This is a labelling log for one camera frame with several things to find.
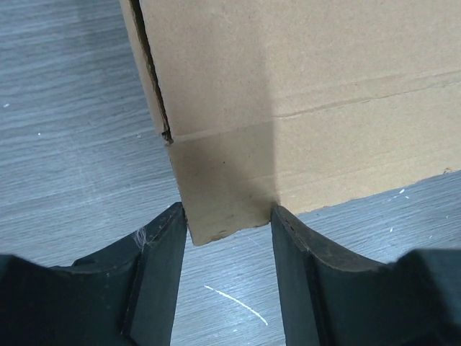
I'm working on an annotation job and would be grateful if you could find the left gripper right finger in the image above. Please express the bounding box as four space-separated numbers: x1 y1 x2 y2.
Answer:
271 206 432 345

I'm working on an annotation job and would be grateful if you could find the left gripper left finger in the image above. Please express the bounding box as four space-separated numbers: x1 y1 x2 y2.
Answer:
49 203 187 345

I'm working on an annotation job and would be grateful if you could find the brown cardboard box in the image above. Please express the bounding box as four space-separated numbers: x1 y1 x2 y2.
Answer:
120 1 460 246

